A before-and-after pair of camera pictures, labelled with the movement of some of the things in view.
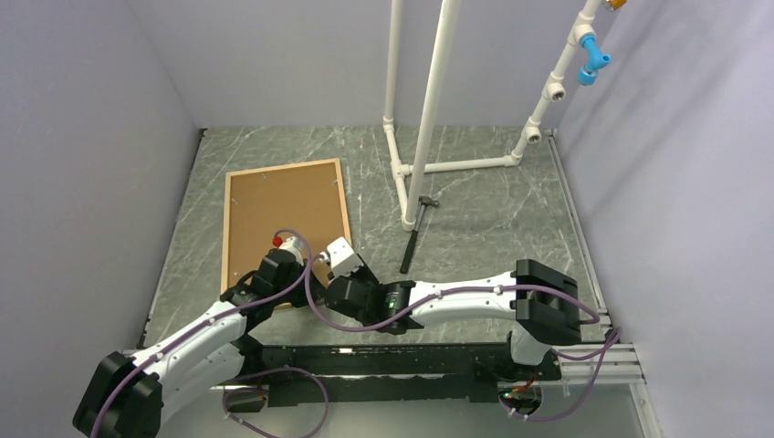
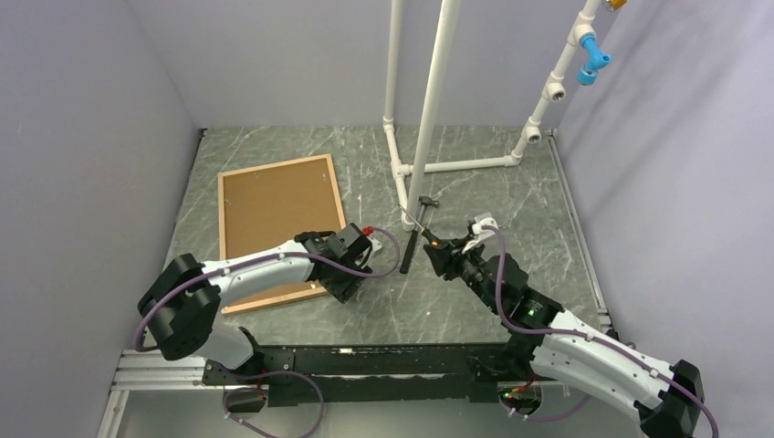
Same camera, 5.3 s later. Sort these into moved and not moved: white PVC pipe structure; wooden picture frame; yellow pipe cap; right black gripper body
Moved: right black gripper body
Not moved: wooden picture frame; white PVC pipe structure; yellow pipe cap
